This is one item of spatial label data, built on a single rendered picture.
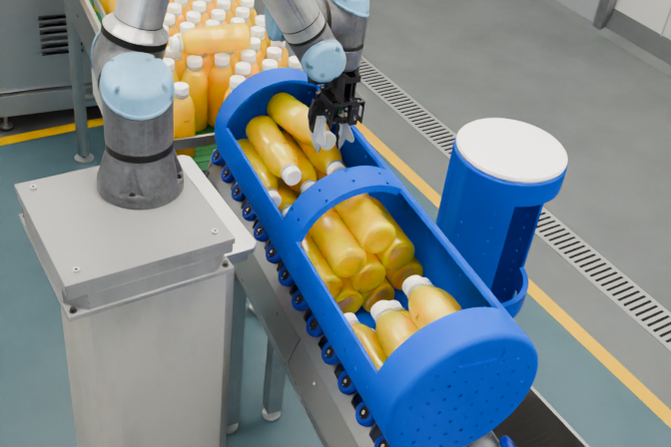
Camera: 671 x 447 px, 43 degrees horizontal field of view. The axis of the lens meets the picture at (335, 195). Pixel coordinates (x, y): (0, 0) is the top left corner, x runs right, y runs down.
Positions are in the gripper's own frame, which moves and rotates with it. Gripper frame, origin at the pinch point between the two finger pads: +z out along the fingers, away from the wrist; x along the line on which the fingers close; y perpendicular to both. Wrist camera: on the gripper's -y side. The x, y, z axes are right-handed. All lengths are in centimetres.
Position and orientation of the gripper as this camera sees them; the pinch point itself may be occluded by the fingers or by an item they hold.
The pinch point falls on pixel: (327, 143)
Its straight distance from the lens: 180.2
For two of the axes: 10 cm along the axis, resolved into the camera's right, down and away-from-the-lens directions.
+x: 9.0, -1.7, 3.9
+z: -1.1, 8.0, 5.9
